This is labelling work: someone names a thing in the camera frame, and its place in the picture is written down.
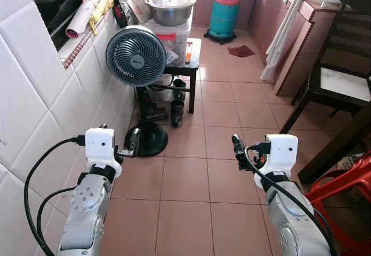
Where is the black stick vacuum cleaner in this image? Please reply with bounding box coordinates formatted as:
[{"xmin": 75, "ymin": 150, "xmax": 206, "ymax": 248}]
[{"xmin": 136, "ymin": 85, "xmax": 169, "ymax": 122}]

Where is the dark red floor cloth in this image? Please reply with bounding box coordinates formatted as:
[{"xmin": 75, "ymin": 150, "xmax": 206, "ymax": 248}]
[{"xmin": 228, "ymin": 45, "xmax": 256, "ymax": 58}]

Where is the small black side table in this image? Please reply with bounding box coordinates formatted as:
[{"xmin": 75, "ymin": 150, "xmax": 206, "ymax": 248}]
[{"xmin": 162, "ymin": 38, "xmax": 202, "ymax": 114}]

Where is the dark wooden table leg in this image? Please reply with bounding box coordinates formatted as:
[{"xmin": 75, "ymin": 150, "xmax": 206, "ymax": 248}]
[{"xmin": 298, "ymin": 105, "xmax": 371, "ymax": 185}]

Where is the red plastic stool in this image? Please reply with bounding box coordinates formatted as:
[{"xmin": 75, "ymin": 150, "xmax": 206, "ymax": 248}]
[{"xmin": 304, "ymin": 152, "xmax": 371, "ymax": 256}]

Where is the clear plastic storage box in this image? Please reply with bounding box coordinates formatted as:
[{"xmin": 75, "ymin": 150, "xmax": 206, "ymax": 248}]
[{"xmin": 142, "ymin": 19, "xmax": 192, "ymax": 67}]

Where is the dark wooden chair white seat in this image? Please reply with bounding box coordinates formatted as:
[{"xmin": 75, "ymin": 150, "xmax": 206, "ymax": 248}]
[{"xmin": 281, "ymin": 0, "xmax": 371, "ymax": 136}]

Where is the white curtain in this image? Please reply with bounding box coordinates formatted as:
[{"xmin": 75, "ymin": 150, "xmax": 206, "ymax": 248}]
[{"xmin": 261, "ymin": 0, "xmax": 311, "ymax": 83}]

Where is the yellow bundle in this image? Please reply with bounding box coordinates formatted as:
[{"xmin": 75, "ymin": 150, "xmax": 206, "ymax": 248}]
[{"xmin": 92, "ymin": 0, "xmax": 115, "ymax": 34}]

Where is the white rolled paper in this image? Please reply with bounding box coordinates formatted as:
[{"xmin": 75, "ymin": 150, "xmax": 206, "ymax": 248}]
[{"xmin": 66, "ymin": 0, "xmax": 112, "ymax": 39}]

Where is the black and red bottle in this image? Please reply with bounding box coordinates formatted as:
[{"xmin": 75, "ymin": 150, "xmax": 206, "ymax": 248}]
[{"xmin": 110, "ymin": 0, "xmax": 130, "ymax": 28}]

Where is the pink kitchen counter cabinet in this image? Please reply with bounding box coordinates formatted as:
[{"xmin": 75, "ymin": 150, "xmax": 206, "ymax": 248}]
[{"xmin": 249, "ymin": 0, "xmax": 344, "ymax": 98}]

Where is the teal and red gas cylinder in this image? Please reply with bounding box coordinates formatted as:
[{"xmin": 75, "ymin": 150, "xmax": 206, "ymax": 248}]
[{"xmin": 205, "ymin": 0, "xmax": 242, "ymax": 44}]

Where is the large steel mixing bowl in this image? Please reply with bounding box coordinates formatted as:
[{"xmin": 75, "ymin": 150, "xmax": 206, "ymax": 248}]
[{"xmin": 145, "ymin": 0, "xmax": 198, "ymax": 27}]

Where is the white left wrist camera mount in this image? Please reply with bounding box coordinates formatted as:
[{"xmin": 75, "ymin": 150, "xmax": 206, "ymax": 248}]
[{"xmin": 85, "ymin": 127, "xmax": 123, "ymax": 178}]

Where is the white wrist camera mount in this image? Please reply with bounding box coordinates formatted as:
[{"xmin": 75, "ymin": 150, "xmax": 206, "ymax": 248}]
[
  {"xmin": 85, "ymin": 127, "xmax": 123, "ymax": 178},
  {"xmin": 254, "ymin": 134, "xmax": 299, "ymax": 188}
]

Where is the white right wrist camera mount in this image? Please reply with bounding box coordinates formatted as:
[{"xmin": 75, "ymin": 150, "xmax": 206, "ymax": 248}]
[{"xmin": 254, "ymin": 134, "xmax": 299, "ymax": 188}]

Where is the grey round pedestal fan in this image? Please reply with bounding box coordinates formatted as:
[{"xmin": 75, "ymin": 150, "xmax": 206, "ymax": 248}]
[{"xmin": 106, "ymin": 26, "xmax": 169, "ymax": 157}]

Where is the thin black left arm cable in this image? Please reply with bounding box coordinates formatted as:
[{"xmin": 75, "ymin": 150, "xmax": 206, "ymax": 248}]
[{"xmin": 35, "ymin": 186, "xmax": 79, "ymax": 252}]

